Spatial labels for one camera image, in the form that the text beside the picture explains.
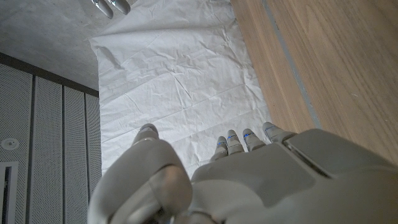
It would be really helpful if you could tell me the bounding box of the grey tape strip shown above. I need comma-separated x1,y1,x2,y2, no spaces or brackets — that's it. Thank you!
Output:
261,0,323,130

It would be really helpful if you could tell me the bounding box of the round white ceiling fixture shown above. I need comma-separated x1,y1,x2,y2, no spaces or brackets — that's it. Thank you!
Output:
1,138,20,151

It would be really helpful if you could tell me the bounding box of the white backdrop cloth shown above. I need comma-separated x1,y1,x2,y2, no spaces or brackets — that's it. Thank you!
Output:
88,0,273,178

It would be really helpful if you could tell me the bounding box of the rectangular ceiling vent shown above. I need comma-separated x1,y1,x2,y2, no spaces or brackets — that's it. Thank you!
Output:
0,161,19,224

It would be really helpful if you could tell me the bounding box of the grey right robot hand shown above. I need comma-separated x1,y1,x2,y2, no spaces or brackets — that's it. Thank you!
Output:
91,0,131,19

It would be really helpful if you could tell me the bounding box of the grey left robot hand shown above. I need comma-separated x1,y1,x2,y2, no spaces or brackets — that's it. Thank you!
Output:
87,121,398,224

